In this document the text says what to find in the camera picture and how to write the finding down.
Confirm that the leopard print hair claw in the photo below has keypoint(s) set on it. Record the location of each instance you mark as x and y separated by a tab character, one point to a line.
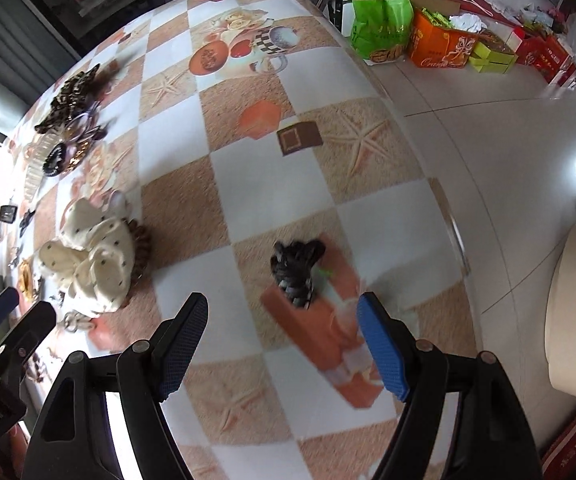
70	95

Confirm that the small black bow clip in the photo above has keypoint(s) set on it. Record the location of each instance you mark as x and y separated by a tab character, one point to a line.
27	219

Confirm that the green plastic bag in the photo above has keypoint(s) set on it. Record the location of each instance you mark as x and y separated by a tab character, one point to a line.
380	27

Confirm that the white crumpled cloth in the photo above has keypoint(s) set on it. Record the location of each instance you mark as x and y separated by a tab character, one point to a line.
465	22

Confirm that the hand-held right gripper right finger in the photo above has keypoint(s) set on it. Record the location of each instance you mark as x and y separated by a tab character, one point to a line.
383	350

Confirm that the printed checkered tablecloth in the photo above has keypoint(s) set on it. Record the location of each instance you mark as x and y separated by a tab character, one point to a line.
248	185

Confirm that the clear hair claw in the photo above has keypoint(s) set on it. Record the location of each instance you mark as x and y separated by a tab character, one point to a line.
33	180

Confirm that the brown cardboard box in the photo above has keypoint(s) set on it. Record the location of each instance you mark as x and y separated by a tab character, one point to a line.
435	2

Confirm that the cream polka dot scrunchie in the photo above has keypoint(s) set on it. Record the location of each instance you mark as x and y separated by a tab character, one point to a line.
90	260

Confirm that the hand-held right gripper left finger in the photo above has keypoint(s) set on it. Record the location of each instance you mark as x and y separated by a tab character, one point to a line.
183	345

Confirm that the cream round stool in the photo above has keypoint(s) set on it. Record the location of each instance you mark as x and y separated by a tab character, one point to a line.
575	310

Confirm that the orange gift box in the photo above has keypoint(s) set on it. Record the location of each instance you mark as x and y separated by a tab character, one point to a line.
440	47

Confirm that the green paper box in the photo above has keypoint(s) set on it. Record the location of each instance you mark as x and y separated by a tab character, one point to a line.
493	59

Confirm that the red gift box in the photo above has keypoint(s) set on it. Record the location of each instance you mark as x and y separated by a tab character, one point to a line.
548	55

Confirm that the small black square clip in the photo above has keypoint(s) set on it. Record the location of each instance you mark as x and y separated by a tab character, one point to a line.
7	213

